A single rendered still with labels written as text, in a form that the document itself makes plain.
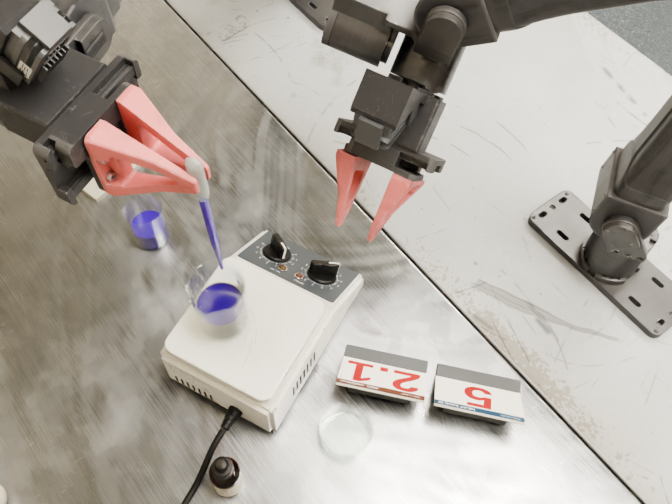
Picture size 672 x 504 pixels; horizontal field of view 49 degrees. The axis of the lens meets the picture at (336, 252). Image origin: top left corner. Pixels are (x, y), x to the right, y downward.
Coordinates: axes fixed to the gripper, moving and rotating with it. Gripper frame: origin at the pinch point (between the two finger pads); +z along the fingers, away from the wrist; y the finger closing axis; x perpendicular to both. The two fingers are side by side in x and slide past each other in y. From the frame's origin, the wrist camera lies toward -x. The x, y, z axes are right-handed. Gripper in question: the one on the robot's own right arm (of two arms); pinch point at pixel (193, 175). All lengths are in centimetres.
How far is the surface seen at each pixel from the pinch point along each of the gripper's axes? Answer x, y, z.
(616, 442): 32, 10, 39
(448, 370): 31.9, 8.5, 21.0
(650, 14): 126, 190, 26
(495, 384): 31.9, 9.5, 26.0
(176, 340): 23.2, -4.9, -3.0
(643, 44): 126, 175, 27
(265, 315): 23.4, 1.5, 3.1
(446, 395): 29.3, 4.9, 22.0
